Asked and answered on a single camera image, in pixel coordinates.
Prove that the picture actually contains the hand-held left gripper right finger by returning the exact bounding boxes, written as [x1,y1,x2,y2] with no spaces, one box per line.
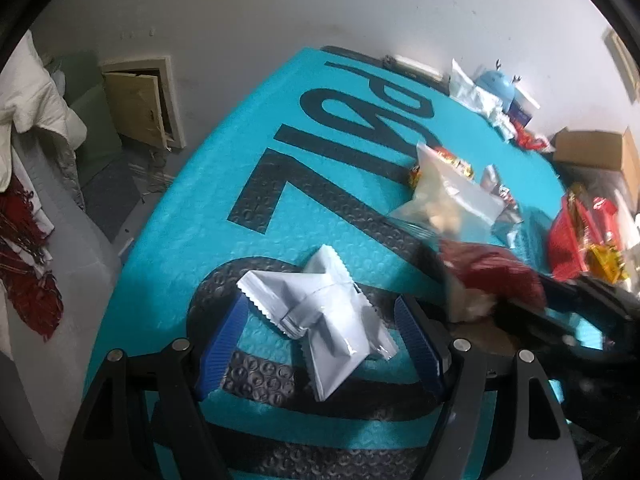
[394,295,583,480]

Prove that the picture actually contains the red plastic basket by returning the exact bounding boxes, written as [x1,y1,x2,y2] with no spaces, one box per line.
[547,195,631,283]

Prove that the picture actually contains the white snack packet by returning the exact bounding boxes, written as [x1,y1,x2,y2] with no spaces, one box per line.
[236,245,399,402]

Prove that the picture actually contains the grey floor mat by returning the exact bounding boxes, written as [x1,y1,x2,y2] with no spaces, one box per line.
[80,160,146,233]

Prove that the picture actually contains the white quilted jacket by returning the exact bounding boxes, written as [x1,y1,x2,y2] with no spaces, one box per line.
[0,30,88,191]

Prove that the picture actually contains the white power strip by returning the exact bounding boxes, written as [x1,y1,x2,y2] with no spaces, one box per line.
[385,55,446,81]

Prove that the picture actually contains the yellow black snack packet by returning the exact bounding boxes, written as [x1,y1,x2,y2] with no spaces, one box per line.
[585,242,631,283]

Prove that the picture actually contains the white blue jar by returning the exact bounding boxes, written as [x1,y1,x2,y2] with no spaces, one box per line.
[505,87,541,128]

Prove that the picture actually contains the black white foil packet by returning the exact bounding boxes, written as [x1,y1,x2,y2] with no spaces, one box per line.
[480,165,525,250]

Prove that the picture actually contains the cardboard box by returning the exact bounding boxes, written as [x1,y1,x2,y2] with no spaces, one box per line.
[552,126,640,188]

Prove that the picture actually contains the crumpled white paper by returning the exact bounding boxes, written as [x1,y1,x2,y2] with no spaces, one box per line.
[487,107,518,138]

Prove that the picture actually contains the white plastic bag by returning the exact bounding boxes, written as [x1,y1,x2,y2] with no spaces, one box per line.
[449,58,503,116]

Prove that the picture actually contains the wooden wall hatch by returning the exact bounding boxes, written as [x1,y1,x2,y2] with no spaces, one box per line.
[100,55,186,150]

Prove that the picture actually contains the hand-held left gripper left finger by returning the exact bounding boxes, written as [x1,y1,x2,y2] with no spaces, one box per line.
[65,292,251,480]

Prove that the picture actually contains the blue antlered humidifier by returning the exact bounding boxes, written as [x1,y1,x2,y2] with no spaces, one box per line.
[472,60,523,106]

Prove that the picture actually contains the red crumpled wrapper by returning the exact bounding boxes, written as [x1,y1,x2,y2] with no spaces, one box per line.
[512,122,548,151]

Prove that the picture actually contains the clear plastic snack bag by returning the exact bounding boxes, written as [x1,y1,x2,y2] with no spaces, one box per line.
[387,142,506,241]

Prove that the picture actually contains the red tassel cords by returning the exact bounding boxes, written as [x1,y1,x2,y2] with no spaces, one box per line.
[0,175,63,343]

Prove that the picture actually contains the cream picture frame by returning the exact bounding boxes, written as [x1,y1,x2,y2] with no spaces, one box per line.
[602,27,640,91]

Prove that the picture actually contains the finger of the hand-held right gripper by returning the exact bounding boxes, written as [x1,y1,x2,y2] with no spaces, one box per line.
[495,300,616,361]
[542,277,640,321]

